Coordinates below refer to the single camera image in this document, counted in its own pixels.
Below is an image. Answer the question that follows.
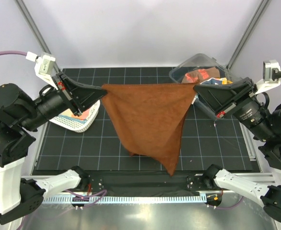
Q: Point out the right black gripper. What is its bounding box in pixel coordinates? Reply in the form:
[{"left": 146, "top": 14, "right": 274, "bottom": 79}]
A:
[{"left": 191, "top": 75, "right": 275, "bottom": 140}]

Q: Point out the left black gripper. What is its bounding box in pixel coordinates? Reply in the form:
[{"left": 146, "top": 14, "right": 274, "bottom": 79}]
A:
[{"left": 22, "top": 70, "right": 109, "bottom": 130}]

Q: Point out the blue polka dot towel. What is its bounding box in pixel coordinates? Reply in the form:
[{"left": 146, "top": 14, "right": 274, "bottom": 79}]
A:
[{"left": 70, "top": 106, "right": 94, "bottom": 120}]

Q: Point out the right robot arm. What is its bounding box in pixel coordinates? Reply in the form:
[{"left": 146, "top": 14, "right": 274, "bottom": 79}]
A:
[{"left": 194, "top": 78, "right": 281, "bottom": 223}]

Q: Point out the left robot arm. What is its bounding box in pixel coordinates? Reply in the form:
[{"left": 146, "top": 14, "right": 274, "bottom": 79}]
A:
[{"left": 0, "top": 72, "right": 107, "bottom": 230}]

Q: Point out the yellow blue patterned towel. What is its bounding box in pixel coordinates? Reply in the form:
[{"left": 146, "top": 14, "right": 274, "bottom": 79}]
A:
[{"left": 187, "top": 77, "right": 233, "bottom": 85}]

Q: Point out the white perforated plastic basket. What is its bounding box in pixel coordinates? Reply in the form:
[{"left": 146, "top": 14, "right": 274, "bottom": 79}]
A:
[{"left": 50, "top": 100, "right": 101, "bottom": 133}]

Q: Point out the pink brown towel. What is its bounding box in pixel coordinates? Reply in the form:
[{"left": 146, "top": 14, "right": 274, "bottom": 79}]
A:
[{"left": 181, "top": 67, "right": 221, "bottom": 83}]

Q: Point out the clear plastic storage bin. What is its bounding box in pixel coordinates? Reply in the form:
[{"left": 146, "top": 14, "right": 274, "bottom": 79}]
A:
[{"left": 168, "top": 53, "right": 242, "bottom": 125}]

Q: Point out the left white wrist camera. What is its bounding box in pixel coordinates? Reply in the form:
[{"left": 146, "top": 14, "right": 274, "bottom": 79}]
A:
[{"left": 26, "top": 51, "right": 56, "bottom": 84}]

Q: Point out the left aluminium frame post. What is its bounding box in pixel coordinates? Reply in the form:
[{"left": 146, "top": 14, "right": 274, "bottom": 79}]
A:
[{"left": 13, "top": 0, "right": 61, "bottom": 74}]

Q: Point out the aluminium frame post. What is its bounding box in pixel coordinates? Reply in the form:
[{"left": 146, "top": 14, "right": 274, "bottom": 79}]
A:
[
  {"left": 226, "top": 0, "right": 271, "bottom": 70},
  {"left": 13, "top": 0, "right": 61, "bottom": 74}
]

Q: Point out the right aluminium frame post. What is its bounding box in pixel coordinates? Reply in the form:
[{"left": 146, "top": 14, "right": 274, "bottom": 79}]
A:
[{"left": 226, "top": 0, "right": 271, "bottom": 70}]

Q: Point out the white slotted cable duct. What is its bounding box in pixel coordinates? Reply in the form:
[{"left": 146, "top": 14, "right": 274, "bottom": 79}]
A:
[{"left": 43, "top": 194, "right": 207, "bottom": 205}]

